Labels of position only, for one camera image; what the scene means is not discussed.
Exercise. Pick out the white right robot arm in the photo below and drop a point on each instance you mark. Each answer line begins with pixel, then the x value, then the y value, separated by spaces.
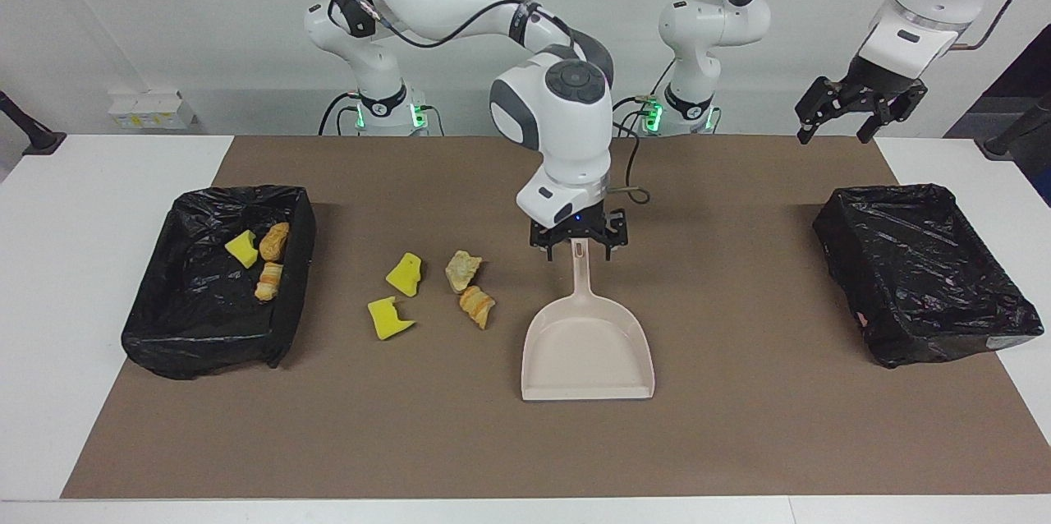
pixel 566 130

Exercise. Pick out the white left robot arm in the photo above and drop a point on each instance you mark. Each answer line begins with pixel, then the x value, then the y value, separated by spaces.
pixel 714 15

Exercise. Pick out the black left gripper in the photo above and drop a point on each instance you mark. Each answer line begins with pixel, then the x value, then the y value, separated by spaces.
pixel 883 85

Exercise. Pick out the small yellow sponge piece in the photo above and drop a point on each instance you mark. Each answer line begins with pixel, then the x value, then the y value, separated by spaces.
pixel 241 249

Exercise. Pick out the beige plastic dustpan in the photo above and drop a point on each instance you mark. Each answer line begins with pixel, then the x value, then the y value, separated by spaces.
pixel 587 351

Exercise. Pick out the black stand leg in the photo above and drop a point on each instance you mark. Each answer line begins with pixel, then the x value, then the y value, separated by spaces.
pixel 1010 136
pixel 33 136

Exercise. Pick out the notched yellow sponge chunk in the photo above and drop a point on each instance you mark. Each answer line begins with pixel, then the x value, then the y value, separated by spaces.
pixel 386 320

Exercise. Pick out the pale crusty bread piece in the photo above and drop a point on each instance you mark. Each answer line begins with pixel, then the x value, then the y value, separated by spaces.
pixel 268 282

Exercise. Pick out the orange striped pastry piece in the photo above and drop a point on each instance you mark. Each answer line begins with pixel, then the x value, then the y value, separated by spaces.
pixel 478 307

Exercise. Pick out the pale bread chunk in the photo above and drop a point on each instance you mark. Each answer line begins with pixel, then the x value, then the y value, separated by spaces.
pixel 463 270

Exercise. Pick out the black bin with pink label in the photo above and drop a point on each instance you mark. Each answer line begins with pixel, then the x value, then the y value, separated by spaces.
pixel 920 278

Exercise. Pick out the brown table mat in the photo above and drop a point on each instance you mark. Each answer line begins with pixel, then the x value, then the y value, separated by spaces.
pixel 525 442

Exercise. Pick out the white wall socket box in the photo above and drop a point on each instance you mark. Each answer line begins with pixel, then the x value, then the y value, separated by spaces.
pixel 148 109

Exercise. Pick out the brown bread roll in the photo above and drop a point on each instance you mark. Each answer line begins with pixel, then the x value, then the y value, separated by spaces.
pixel 274 241

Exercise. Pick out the black bag lined bin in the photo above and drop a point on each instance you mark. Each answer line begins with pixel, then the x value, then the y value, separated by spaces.
pixel 197 319

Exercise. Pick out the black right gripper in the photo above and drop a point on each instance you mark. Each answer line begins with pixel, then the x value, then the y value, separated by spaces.
pixel 579 227

